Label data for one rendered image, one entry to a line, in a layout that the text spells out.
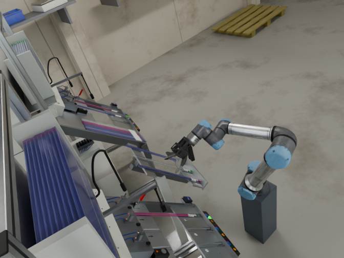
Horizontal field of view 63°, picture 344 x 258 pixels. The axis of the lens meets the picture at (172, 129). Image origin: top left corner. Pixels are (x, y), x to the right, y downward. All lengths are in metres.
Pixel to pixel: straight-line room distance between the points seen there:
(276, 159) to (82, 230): 1.08
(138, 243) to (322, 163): 2.19
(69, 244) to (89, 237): 0.04
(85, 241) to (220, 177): 2.29
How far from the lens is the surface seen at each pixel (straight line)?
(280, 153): 1.49
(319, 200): 2.76
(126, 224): 1.31
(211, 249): 1.59
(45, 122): 1.17
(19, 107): 1.15
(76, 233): 0.69
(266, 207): 2.14
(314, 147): 3.18
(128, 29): 5.13
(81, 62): 4.52
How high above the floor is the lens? 2.20
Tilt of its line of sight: 38 degrees down
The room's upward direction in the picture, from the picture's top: 17 degrees counter-clockwise
